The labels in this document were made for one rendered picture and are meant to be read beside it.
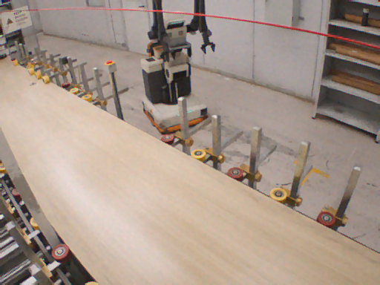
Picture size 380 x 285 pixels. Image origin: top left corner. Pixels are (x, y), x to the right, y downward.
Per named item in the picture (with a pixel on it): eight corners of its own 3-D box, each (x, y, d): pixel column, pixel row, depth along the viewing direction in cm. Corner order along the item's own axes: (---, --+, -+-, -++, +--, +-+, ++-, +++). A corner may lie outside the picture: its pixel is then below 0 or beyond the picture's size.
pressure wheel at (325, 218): (331, 231, 120) (338, 214, 114) (324, 243, 116) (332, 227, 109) (315, 223, 125) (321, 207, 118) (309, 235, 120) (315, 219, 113)
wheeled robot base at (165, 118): (142, 113, 382) (139, 96, 367) (185, 100, 402) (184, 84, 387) (161, 136, 331) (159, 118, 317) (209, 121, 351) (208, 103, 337)
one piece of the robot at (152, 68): (146, 105, 369) (136, 43, 321) (184, 94, 387) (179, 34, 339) (155, 116, 344) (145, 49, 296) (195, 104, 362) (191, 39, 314)
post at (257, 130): (249, 194, 164) (256, 123, 136) (254, 197, 162) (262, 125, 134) (246, 197, 162) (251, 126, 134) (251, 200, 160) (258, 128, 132)
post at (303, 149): (287, 211, 148) (303, 137, 120) (293, 214, 146) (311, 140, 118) (284, 215, 146) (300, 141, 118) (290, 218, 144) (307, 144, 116)
